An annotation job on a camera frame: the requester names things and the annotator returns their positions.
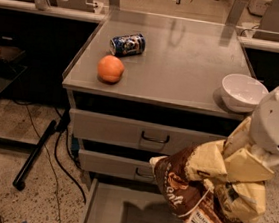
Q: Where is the black cable on floor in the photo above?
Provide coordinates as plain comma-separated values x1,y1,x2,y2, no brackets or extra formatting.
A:
47,107,97,205

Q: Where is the top grey drawer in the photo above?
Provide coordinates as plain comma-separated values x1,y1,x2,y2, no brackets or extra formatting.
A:
70,108,223,155

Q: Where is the orange fruit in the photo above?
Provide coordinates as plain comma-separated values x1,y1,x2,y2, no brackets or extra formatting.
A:
97,55,124,83

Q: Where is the grey metal drawer cabinet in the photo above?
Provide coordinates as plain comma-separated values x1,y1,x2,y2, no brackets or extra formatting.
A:
49,2,274,211

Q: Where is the black metal stand leg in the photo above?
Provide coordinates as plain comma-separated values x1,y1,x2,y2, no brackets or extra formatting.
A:
12,120,57,191

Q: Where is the brown sea salt chip bag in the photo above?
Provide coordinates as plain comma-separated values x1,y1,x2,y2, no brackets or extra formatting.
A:
142,106,279,223

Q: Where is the bottom open grey drawer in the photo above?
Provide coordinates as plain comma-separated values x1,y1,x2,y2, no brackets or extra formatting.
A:
80,179,182,223

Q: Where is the white ceramic bowl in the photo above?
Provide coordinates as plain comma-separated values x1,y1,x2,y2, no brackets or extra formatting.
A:
220,73,269,113

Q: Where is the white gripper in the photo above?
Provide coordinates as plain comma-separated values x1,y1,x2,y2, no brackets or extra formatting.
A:
222,86,279,168

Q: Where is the blue soda can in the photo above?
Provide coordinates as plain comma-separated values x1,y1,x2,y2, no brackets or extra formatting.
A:
109,33,146,57

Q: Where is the middle grey drawer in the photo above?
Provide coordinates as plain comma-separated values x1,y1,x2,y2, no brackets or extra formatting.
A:
78,149,155,184

